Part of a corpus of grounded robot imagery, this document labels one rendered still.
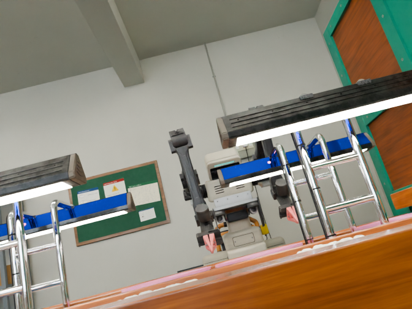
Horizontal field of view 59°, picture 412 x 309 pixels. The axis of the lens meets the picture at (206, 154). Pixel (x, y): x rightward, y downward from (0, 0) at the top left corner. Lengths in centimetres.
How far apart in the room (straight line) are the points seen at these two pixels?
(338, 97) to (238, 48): 325
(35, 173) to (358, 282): 71
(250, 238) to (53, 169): 142
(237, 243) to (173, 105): 211
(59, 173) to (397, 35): 128
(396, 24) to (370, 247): 118
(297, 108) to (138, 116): 308
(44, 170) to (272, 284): 61
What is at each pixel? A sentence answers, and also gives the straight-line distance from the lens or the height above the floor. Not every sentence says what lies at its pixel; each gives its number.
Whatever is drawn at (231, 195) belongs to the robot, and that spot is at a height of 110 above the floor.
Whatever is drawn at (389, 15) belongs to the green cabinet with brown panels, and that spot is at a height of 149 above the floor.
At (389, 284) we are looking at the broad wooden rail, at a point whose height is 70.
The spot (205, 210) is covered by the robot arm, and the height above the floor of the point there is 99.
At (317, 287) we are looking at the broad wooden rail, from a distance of 53.
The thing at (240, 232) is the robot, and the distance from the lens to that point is 212.
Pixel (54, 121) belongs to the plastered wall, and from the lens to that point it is 416.
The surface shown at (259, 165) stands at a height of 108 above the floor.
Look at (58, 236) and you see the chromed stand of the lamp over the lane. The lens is 135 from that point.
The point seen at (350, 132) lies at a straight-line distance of 111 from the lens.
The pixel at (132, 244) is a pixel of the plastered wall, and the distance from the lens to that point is 362.
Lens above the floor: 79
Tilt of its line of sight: 16 degrees up
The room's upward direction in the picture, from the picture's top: 15 degrees counter-clockwise
